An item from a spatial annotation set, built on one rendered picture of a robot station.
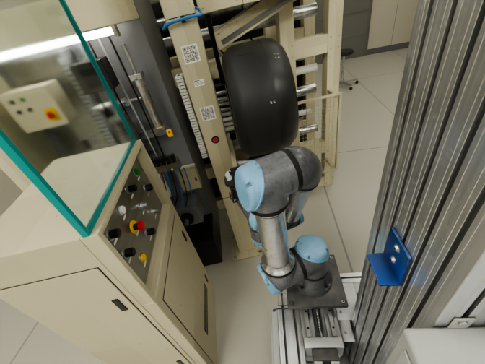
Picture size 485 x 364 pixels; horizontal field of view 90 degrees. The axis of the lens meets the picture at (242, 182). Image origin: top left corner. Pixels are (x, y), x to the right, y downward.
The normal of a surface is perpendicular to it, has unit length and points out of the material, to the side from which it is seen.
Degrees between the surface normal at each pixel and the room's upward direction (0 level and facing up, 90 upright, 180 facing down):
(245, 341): 0
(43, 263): 90
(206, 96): 90
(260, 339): 0
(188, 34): 90
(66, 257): 90
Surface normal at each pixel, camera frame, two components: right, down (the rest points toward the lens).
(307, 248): -0.07, -0.82
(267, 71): -0.04, -0.10
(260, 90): 0.03, 0.16
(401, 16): -0.05, 0.62
